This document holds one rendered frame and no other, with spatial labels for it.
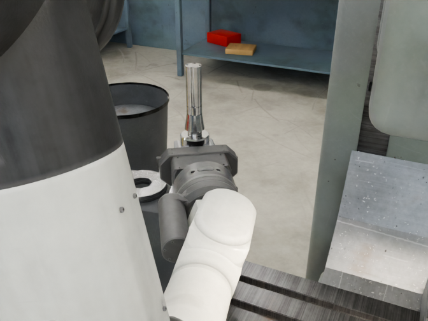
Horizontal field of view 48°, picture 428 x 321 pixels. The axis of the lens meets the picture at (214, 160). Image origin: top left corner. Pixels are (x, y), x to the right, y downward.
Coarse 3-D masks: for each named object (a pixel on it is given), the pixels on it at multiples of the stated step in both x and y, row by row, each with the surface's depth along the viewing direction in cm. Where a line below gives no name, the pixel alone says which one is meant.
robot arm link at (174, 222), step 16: (208, 176) 62; (192, 192) 60; (160, 208) 59; (176, 208) 58; (192, 208) 59; (160, 224) 57; (176, 224) 55; (160, 240) 55; (176, 240) 53; (176, 256) 54
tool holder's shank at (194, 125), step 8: (192, 64) 71; (200, 64) 71; (192, 72) 70; (200, 72) 71; (192, 80) 71; (200, 80) 71; (192, 88) 72; (200, 88) 72; (192, 96) 72; (200, 96) 72; (192, 104) 73; (200, 104) 73; (192, 112) 73; (200, 112) 74; (192, 120) 74; (200, 120) 74; (192, 128) 74; (200, 128) 74; (192, 136) 75
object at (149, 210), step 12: (144, 180) 86; (156, 180) 85; (144, 192) 81; (156, 192) 81; (168, 192) 83; (144, 204) 80; (156, 204) 80; (144, 216) 79; (156, 216) 78; (156, 228) 80; (156, 240) 81; (156, 252) 82; (156, 264) 84; (168, 264) 83; (168, 276) 84
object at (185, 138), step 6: (186, 132) 76; (204, 132) 76; (180, 138) 76; (186, 138) 75; (192, 138) 75; (198, 138) 75; (204, 138) 75; (186, 144) 75; (192, 144) 74; (198, 144) 74; (204, 144) 75
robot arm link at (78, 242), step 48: (0, 192) 21; (48, 192) 22; (96, 192) 23; (0, 240) 22; (48, 240) 22; (96, 240) 23; (144, 240) 27; (0, 288) 23; (48, 288) 23; (96, 288) 23; (144, 288) 26
